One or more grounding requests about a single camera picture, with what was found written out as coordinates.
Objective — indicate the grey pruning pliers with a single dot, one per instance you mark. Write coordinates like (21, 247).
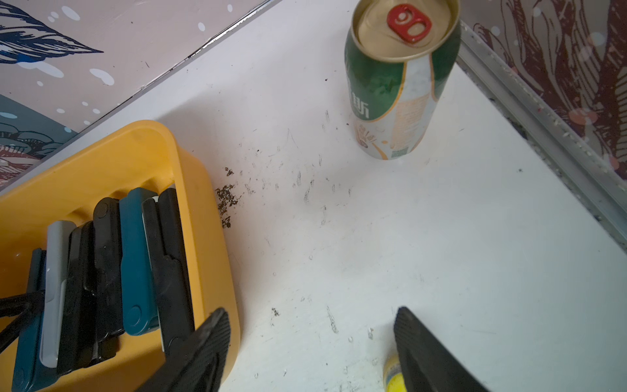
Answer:
(57, 257)

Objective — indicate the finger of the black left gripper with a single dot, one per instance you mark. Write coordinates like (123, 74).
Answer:
(23, 308)

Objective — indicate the black pruning pliers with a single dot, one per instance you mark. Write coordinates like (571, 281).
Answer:
(78, 329)
(166, 249)
(107, 259)

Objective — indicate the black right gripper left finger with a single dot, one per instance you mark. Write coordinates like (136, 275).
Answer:
(200, 363)

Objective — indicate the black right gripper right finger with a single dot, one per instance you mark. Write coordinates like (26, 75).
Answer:
(425, 362)

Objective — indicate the yellow plastic storage box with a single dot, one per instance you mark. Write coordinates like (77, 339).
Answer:
(144, 155)

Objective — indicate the green white small bottle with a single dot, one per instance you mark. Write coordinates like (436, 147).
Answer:
(399, 56)

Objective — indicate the dark teal angled pruning pliers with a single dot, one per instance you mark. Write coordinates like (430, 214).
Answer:
(29, 373)

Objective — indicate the small yellow cap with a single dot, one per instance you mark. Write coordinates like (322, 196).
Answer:
(393, 379)

